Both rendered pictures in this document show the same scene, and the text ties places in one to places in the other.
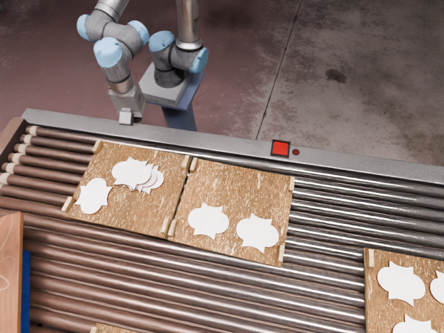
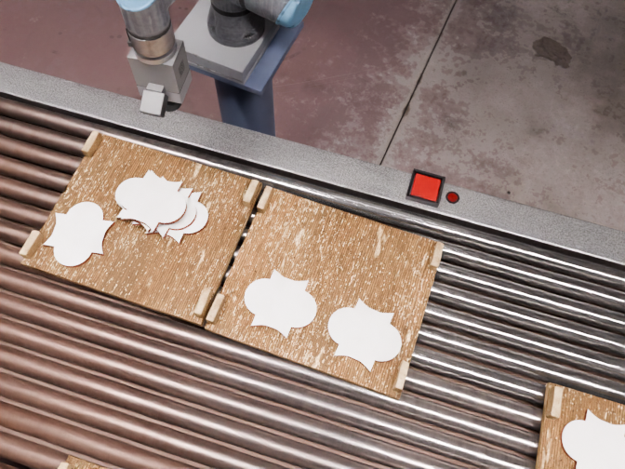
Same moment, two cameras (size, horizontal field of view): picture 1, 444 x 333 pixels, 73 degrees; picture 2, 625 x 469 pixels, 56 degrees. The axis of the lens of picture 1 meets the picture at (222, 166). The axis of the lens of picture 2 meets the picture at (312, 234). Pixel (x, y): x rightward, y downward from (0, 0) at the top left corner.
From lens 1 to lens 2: 0.10 m
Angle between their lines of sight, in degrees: 4
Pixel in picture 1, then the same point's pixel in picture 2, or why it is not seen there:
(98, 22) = not seen: outside the picture
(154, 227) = (183, 303)
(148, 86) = (194, 39)
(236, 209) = (333, 289)
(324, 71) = (530, 38)
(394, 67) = not seen: outside the picture
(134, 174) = (155, 203)
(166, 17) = not seen: outside the picture
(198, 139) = (278, 153)
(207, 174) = (286, 219)
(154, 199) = (188, 254)
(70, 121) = (44, 87)
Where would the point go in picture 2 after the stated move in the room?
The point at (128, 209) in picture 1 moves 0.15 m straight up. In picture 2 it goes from (139, 265) to (119, 234)
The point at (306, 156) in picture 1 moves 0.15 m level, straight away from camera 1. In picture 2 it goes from (470, 208) to (497, 161)
